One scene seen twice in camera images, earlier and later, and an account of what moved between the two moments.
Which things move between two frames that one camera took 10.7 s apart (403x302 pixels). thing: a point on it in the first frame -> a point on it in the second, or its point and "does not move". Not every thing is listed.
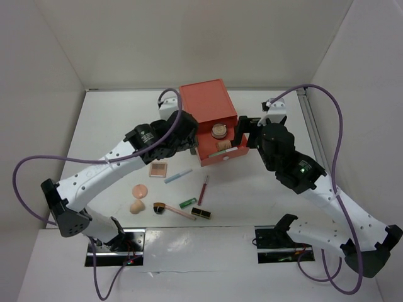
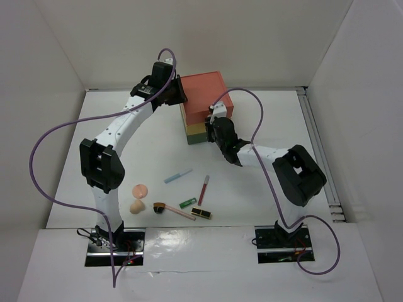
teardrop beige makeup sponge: [136, 207] does not move
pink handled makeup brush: [159, 208] does not move
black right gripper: [244, 126] -> [210, 128]
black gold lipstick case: [201, 212] does not move
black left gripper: [191, 141] -> [181, 97]
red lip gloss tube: [202, 191] does not move
